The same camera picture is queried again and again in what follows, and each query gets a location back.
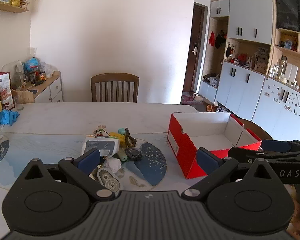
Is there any black hanging bag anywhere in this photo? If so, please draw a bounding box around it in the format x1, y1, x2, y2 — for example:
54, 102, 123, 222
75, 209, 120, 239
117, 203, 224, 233
215, 30, 227, 49

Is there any blue globe toy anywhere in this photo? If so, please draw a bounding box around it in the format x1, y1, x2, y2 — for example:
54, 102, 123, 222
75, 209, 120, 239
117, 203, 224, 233
24, 58, 40, 72

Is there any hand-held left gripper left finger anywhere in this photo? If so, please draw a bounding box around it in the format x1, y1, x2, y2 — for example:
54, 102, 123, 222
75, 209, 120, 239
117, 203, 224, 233
17, 148, 115, 202

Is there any blue cloth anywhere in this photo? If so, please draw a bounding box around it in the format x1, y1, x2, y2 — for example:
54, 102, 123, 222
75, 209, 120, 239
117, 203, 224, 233
0, 110, 20, 126

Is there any white wooden cabinet wall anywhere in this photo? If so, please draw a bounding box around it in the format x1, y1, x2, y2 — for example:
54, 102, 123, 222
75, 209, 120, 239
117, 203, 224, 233
199, 0, 300, 140

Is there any clear plastic bag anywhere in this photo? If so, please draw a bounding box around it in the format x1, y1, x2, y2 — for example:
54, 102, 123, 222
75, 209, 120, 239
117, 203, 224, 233
2, 61, 24, 90

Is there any small white toy figure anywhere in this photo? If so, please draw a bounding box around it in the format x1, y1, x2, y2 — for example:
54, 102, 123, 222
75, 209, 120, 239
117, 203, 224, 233
94, 125, 108, 137

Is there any red white snack bag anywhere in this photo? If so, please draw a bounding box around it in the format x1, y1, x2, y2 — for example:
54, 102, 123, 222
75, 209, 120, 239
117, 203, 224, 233
0, 72, 15, 110

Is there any brown door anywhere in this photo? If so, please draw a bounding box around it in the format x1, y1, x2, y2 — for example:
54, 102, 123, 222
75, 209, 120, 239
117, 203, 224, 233
182, 2, 205, 93

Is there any brown figurine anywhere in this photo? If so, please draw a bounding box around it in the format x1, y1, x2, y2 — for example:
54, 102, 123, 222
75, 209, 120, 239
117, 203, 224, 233
124, 127, 138, 148

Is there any correction tape dispenser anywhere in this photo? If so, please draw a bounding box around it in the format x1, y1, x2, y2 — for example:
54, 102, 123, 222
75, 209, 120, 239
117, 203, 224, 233
97, 168, 120, 193

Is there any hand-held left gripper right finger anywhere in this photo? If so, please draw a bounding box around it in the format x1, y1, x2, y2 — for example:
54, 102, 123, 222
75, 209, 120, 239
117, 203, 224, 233
181, 147, 287, 202

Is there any wooden wall shelf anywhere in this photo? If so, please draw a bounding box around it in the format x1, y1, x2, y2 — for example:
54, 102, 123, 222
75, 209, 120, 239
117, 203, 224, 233
0, 0, 29, 14

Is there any white wipes pack blue label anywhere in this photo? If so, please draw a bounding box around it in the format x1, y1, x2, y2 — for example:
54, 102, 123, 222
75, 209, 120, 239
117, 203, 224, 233
81, 135, 120, 158

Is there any red cardboard box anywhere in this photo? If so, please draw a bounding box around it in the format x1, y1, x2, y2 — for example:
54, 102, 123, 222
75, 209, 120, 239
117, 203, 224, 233
167, 112, 263, 180

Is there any light wooden box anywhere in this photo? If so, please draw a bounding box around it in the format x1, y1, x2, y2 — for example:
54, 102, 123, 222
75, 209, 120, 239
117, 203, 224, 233
11, 89, 35, 104

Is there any white plastic bag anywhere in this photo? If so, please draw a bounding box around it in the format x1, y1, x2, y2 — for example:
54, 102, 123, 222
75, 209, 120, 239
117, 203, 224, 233
40, 61, 58, 78

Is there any crumpled grey plastic bag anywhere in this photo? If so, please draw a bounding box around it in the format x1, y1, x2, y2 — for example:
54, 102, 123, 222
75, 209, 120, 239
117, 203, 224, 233
202, 73, 219, 87

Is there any patterned door rug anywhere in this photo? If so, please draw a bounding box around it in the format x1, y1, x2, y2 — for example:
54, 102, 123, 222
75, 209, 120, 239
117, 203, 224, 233
181, 92, 205, 105

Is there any green white wipes pack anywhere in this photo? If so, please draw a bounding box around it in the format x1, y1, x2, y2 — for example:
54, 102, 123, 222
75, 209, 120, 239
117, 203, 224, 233
116, 149, 128, 162

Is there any printed table mat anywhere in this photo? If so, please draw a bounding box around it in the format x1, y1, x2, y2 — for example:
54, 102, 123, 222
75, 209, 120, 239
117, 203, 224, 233
0, 130, 199, 195

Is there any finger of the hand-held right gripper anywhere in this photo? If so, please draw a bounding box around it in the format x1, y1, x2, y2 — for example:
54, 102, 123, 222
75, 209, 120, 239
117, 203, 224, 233
227, 146, 300, 167
261, 139, 300, 153

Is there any wooden sideboard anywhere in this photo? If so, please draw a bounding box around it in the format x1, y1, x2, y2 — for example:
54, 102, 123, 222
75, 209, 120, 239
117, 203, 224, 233
11, 71, 63, 103

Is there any yellow block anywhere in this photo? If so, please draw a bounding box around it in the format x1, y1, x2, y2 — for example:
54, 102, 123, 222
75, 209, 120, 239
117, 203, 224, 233
109, 132, 127, 148

